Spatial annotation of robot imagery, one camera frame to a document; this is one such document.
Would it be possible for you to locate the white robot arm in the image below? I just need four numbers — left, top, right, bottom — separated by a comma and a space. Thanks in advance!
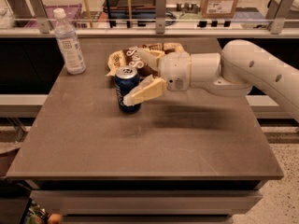
123, 39, 299, 120

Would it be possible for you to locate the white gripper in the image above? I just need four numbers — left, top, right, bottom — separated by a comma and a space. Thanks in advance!
123, 48, 191, 106

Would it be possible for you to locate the blue pepsi can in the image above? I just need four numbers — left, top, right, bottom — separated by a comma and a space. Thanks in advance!
114, 65, 141, 113

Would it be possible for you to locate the purple plastic crate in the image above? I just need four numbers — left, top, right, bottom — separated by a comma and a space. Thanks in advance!
25, 4, 82, 30

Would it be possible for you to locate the clear plastic water bottle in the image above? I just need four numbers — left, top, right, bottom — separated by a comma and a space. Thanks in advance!
54, 19, 86, 75

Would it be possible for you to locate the grey table with drawers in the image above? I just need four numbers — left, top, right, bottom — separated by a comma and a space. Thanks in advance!
7, 38, 283, 224

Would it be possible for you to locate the cardboard box with label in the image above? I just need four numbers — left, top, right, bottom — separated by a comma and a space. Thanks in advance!
200, 0, 238, 18

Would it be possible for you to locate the grey metal railing post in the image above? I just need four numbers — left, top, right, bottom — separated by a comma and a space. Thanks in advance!
266, 0, 298, 35
155, 0, 166, 34
29, 0, 51, 34

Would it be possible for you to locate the brown and cream snack bag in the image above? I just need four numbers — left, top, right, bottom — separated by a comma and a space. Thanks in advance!
107, 43, 184, 78

